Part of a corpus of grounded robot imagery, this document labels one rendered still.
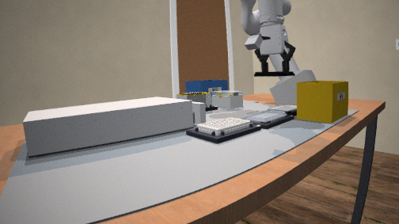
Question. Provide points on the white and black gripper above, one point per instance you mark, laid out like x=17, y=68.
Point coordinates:
x=274, y=46

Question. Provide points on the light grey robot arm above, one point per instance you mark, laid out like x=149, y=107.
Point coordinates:
x=270, y=11

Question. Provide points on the grey bench mat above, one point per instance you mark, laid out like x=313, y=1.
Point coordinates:
x=106, y=182

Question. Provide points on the blue open bin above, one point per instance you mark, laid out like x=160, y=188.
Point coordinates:
x=208, y=86

